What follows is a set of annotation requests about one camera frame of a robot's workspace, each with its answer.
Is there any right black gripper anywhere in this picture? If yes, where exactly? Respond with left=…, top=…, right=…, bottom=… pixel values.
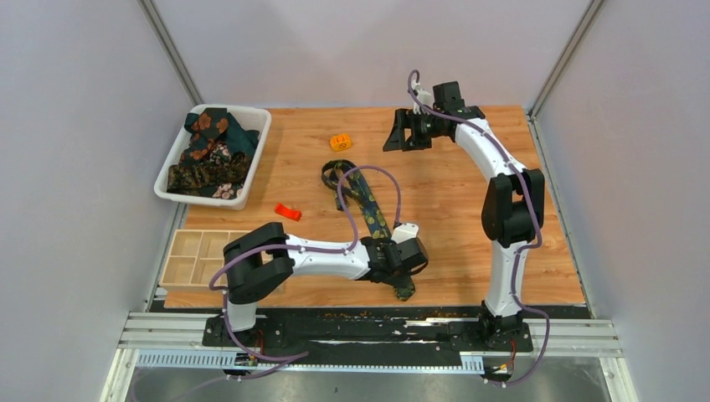
left=383, top=109, right=443, bottom=152

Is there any navy yellow floral tie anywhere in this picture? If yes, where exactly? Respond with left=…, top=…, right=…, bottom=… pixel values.
left=321, top=159, right=415, bottom=302

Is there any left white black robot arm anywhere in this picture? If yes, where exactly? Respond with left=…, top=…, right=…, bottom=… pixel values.
left=209, top=222, right=429, bottom=346

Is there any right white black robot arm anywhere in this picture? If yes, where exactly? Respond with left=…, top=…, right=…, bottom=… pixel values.
left=383, top=70, right=545, bottom=350

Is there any orange cube toy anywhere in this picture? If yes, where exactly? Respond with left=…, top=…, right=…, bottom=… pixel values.
left=329, top=133, right=352, bottom=152

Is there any red plastic clip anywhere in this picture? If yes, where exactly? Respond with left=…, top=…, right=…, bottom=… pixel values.
left=274, top=203, right=302, bottom=222

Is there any dark pink floral tie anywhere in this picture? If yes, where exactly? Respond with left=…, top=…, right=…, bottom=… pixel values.
left=212, top=183, right=238, bottom=199

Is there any green orange floral tie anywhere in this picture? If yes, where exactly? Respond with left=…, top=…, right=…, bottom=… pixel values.
left=179, top=107, right=260, bottom=166

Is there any dark brown patterned tie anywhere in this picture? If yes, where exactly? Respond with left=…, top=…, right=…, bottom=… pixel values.
left=166, top=152, right=252, bottom=197

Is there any wooden compartment tray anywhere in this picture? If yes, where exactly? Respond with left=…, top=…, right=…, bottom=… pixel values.
left=159, top=229, right=248, bottom=293

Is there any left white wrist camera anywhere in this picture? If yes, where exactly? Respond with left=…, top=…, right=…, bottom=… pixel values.
left=391, top=223, right=419, bottom=244

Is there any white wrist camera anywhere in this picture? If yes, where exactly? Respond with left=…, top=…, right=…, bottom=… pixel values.
left=391, top=223, right=419, bottom=244
left=413, top=85, right=434, bottom=114

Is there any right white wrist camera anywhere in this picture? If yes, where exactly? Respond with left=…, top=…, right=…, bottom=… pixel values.
left=413, top=85, right=434, bottom=114

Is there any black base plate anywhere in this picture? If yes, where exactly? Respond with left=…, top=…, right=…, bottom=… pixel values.
left=148, top=303, right=556, bottom=368

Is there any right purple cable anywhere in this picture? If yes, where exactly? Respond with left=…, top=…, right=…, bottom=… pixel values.
left=407, top=70, right=551, bottom=388

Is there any purple cable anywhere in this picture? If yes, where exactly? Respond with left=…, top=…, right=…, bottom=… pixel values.
left=407, top=70, right=551, bottom=388
left=208, top=164, right=404, bottom=382

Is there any aluminium rail frame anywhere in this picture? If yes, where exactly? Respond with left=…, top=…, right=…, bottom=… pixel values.
left=103, top=306, right=637, bottom=401

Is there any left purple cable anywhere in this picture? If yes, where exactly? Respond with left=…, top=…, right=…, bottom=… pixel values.
left=208, top=164, right=404, bottom=382

